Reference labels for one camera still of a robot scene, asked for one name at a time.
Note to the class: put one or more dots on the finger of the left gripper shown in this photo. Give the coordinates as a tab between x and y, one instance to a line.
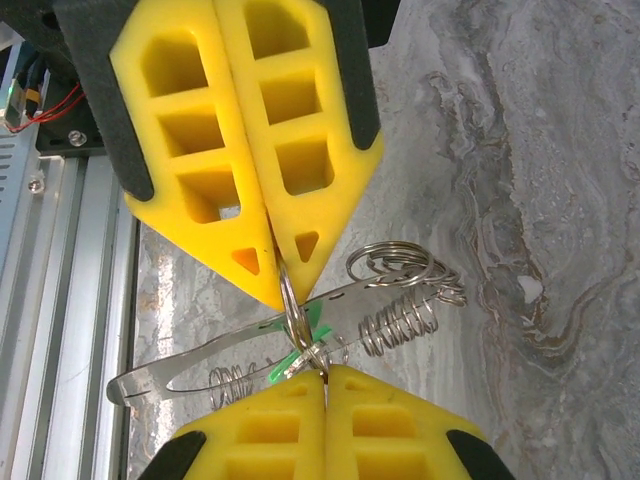
190	140
300	110

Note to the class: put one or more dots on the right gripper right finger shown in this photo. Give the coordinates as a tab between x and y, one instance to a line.
390	440

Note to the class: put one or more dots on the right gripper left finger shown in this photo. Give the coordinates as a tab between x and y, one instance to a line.
270	440

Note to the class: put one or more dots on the green key tag with key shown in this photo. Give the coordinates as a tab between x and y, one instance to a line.
280	374

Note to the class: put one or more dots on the left circuit board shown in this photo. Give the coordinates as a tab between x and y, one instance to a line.
17	105

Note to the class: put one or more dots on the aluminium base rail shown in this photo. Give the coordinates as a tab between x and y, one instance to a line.
60	300

